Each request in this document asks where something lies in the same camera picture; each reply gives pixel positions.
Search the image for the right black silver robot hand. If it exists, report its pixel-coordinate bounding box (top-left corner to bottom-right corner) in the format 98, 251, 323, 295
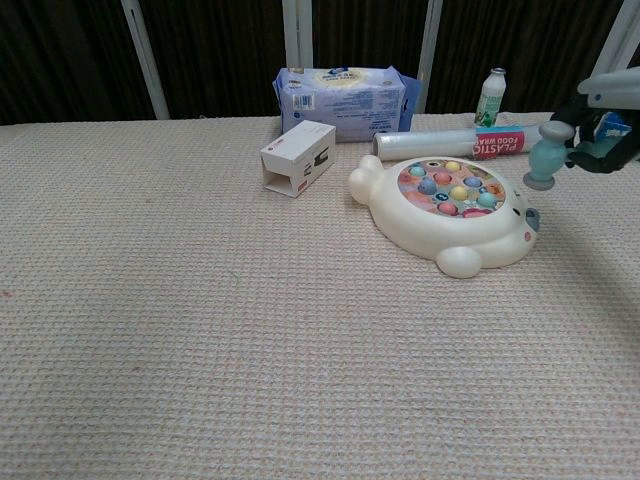
549, 67, 640, 175

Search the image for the light blue toy hammer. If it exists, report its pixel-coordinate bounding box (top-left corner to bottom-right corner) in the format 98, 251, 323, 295
522, 122, 611, 192

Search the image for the white fish toy game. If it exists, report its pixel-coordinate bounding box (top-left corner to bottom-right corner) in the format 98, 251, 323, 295
348, 154, 545, 280

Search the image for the blue rectangular box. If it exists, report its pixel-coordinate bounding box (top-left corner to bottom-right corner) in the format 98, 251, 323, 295
594, 112, 630, 145

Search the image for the small white green bottle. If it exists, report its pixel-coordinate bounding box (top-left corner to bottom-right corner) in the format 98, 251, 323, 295
474, 67, 507, 128

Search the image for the plastic food wrap roll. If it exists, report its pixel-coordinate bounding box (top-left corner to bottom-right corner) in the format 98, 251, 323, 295
370, 124, 547, 162

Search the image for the blue tissue pack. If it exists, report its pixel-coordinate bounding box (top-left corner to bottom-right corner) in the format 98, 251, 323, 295
272, 66, 423, 145

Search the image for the white cardboard box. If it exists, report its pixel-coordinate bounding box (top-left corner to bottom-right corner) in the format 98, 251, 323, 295
259, 119, 337, 200

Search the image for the beige woven tablecloth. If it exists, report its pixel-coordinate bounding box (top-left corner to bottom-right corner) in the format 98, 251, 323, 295
0, 112, 640, 480

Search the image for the grey metal frame post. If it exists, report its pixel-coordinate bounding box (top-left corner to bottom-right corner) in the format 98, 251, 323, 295
593, 0, 640, 77
282, 0, 314, 71
416, 0, 445, 114
121, 0, 170, 120

